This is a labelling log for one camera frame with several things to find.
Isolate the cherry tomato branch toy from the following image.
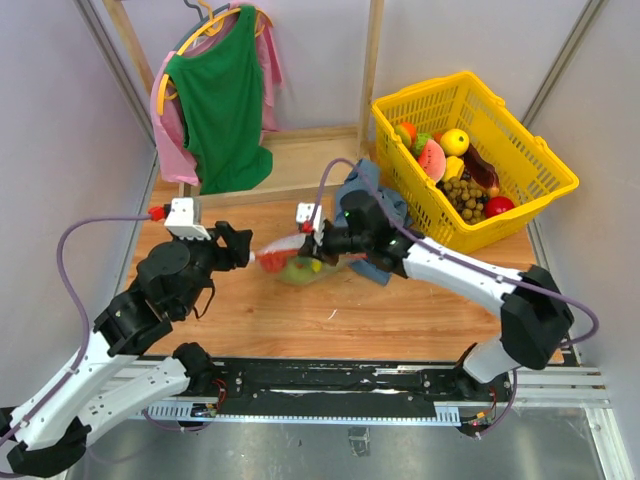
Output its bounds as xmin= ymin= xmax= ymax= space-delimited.
xmin=256 ymin=251 xmax=290 ymax=274

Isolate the pink shirt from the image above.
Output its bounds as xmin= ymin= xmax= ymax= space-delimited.
xmin=149 ymin=26 xmax=284 ymax=186

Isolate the yellow plastic basket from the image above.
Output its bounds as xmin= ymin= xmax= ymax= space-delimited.
xmin=371 ymin=71 xmax=579 ymax=254

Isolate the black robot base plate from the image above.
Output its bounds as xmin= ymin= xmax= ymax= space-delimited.
xmin=187 ymin=358 xmax=511 ymax=420

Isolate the grey clothes hanger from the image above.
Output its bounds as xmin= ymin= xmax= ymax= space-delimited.
xmin=172 ymin=0 xmax=230 ymax=51

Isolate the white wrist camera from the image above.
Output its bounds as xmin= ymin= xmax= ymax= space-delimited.
xmin=164 ymin=197 xmax=211 ymax=241
xmin=295 ymin=202 xmax=325 ymax=245

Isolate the wooden clothes rack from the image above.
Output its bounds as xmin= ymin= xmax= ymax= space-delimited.
xmin=102 ymin=0 xmax=386 ymax=212

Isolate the green custard apple toy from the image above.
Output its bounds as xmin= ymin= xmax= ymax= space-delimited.
xmin=411 ymin=133 xmax=433 ymax=157

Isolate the blue crumpled cloth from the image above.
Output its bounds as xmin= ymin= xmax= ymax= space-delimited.
xmin=334 ymin=158 xmax=413 ymax=286

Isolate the red apple toy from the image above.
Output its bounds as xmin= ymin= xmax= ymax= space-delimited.
xmin=484 ymin=196 xmax=515 ymax=219

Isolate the watermelon slice toy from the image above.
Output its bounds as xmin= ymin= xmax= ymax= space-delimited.
xmin=418 ymin=139 xmax=447 ymax=182

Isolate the yellow lemon toy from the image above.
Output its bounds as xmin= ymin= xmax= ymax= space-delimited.
xmin=439 ymin=128 xmax=470 ymax=157

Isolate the orange peach toy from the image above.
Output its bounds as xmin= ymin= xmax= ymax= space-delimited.
xmin=394 ymin=122 xmax=417 ymax=149

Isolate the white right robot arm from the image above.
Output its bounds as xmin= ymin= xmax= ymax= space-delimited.
xmin=296 ymin=190 xmax=574 ymax=400

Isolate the yellow bell pepper toy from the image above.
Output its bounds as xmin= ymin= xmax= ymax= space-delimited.
xmin=442 ymin=156 xmax=465 ymax=182

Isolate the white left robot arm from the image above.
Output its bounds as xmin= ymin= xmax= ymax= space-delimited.
xmin=1 ymin=221 xmax=253 ymax=479

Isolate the yellow clothes hanger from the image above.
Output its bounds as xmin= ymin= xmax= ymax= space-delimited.
xmin=155 ymin=3 xmax=274 ymax=116

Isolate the green tank top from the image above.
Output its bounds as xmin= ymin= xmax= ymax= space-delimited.
xmin=165 ymin=5 xmax=273 ymax=195

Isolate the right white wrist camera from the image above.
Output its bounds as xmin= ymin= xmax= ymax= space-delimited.
xmin=295 ymin=202 xmax=325 ymax=245

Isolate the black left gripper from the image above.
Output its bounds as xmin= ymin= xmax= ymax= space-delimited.
xmin=174 ymin=219 xmax=253 ymax=316

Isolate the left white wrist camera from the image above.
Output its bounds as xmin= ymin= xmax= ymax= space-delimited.
xmin=164 ymin=197 xmax=211 ymax=241

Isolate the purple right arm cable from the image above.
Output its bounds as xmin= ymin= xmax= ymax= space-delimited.
xmin=314 ymin=157 xmax=600 ymax=439

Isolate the clear zip top bag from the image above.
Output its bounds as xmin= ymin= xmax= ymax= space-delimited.
xmin=250 ymin=233 xmax=366 ymax=285

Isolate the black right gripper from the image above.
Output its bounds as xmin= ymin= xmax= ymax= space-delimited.
xmin=297 ymin=221 xmax=371 ymax=267

